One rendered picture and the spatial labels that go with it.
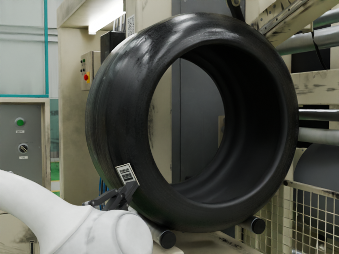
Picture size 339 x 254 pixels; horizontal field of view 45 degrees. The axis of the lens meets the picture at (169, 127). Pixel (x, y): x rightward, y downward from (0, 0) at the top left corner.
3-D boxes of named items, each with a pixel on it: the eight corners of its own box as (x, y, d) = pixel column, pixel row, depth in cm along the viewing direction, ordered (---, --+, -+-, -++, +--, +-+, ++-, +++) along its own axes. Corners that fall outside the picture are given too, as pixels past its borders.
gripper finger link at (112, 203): (90, 232, 84) (86, 226, 84) (112, 199, 94) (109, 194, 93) (105, 228, 82) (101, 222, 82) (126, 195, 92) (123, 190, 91)
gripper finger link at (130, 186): (115, 202, 93) (113, 199, 93) (127, 185, 99) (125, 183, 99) (125, 199, 92) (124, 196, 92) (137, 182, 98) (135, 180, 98)
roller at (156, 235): (120, 200, 135) (132, 203, 137) (116, 214, 135) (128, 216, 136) (163, 230, 103) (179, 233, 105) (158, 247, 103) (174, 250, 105)
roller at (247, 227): (196, 192, 147) (207, 196, 148) (192, 205, 146) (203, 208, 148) (256, 216, 115) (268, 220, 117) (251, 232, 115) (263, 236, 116)
